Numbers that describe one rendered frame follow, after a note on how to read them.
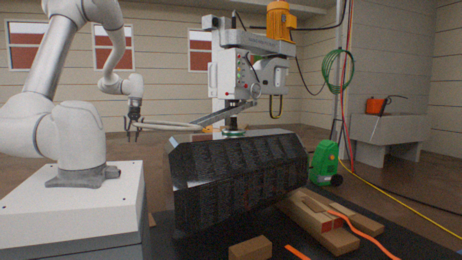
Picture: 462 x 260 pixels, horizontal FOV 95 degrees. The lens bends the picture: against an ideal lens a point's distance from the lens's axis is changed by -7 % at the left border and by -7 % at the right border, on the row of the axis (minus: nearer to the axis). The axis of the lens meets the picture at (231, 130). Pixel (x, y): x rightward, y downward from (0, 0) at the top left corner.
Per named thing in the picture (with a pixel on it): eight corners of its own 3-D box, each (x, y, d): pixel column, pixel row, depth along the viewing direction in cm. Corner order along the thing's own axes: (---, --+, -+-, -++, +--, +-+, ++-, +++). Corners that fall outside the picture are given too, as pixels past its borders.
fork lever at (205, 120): (243, 104, 226) (243, 99, 225) (259, 104, 213) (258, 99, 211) (187, 127, 182) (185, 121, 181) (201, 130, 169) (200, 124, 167)
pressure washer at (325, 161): (328, 177, 327) (332, 117, 313) (343, 186, 293) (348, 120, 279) (306, 178, 321) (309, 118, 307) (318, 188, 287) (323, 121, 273)
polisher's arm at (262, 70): (273, 103, 263) (274, 60, 255) (291, 104, 247) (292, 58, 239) (227, 106, 212) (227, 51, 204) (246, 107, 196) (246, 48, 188)
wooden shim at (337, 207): (328, 205, 227) (328, 204, 227) (335, 203, 230) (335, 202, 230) (347, 217, 204) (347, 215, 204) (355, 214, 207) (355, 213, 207)
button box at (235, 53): (239, 86, 191) (240, 52, 187) (242, 86, 189) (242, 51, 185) (232, 86, 186) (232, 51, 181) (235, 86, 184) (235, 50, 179)
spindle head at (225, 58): (244, 101, 228) (244, 55, 221) (261, 101, 213) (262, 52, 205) (217, 102, 203) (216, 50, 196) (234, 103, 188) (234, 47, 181)
